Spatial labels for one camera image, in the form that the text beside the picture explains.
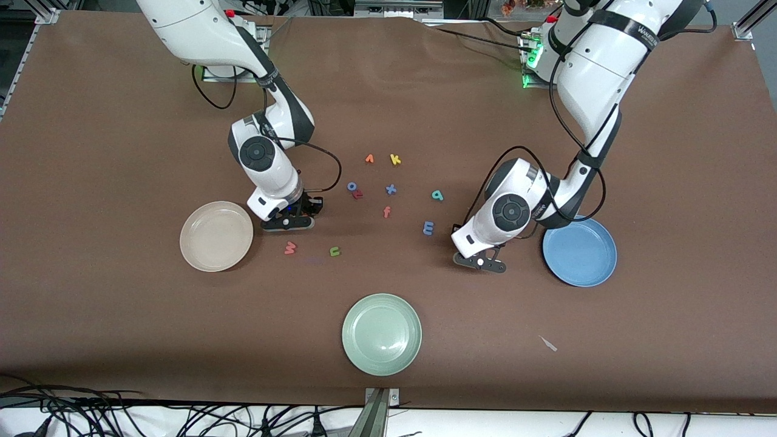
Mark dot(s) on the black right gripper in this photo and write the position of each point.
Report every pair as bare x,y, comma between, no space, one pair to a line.
311,205

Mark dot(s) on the pink foam letter w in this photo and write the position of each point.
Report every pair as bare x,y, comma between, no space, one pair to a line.
290,247

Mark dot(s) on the periwinkle foam letter m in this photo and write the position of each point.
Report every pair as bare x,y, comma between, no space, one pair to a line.
428,228

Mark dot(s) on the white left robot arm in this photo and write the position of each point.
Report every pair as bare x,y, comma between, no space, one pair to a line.
607,67

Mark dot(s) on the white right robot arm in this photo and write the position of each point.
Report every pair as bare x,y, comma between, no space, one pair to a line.
194,30

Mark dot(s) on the blue round plate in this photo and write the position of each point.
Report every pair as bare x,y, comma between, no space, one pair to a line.
583,255

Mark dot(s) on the beige round plate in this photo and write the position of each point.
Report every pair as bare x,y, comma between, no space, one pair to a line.
217,237

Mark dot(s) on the small white paper scrap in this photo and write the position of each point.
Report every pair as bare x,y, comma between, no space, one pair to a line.
549,345

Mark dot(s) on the green round plate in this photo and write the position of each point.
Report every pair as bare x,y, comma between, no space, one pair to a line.
381,334

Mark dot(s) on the brown table cover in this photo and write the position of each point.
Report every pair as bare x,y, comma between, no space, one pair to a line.
121,334

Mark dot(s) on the orange dried plant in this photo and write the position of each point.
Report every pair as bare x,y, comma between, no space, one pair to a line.
508,7

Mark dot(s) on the aluminium corner profile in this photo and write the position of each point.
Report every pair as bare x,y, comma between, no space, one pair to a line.
48,15
746,24

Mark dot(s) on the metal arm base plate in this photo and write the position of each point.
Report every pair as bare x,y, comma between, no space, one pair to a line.
534,85
209,76

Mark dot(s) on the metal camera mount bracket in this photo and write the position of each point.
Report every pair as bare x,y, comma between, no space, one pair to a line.
376,419

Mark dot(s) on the aluminium frame profile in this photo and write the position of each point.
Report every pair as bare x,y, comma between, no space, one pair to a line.
394,9

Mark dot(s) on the aluminium table edge rail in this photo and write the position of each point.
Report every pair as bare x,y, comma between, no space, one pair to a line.
23,60

